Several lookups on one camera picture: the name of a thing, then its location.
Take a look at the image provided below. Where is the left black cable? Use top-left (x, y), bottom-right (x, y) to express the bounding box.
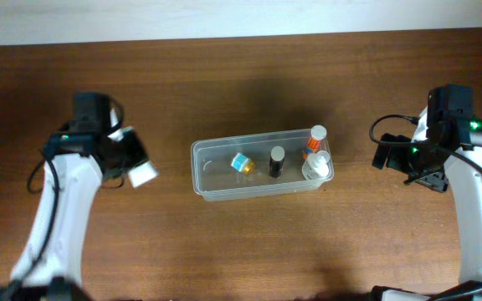
top-left (26, 156), bottom-right (49, 195)

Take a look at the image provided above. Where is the black bottle white cap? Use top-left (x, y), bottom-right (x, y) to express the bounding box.
top-left (269, 145), bottom-right (285, 178)

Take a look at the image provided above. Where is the orange tube white cap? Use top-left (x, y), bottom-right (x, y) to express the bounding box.
top-left (302, 125), bottom-right (327, 160)

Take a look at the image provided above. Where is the gold lid small jar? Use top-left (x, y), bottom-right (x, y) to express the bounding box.
top-left (230, 152), bottom-right (255, 175)

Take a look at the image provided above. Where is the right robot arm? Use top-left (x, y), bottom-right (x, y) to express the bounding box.
top-left (373, 117), bottom-right (482, 300)

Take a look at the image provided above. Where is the white green medicine box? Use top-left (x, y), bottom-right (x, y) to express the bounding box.
top-left (127, 161), bottom-right (159, 188)

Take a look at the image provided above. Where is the clear plastic container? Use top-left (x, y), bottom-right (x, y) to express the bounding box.
top-left (191, 129), bottom-right (335, 202)

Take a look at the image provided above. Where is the right black cable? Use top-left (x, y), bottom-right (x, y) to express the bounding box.
top-left (368, 114), bottom-right (482, 210)

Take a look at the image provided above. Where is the white translucent spray bottle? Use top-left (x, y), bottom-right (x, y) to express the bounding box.
top-left (301, 150), bottom-right (331, 181)

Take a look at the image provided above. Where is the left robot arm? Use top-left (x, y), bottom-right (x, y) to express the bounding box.
top-left (0, 127), bottom-right (157, 300)

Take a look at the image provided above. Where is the black cable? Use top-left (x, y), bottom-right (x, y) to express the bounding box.
top-left (368, 114), bottom-right (482, 210)
top-left (26, 156), bottom-right (49, 195)

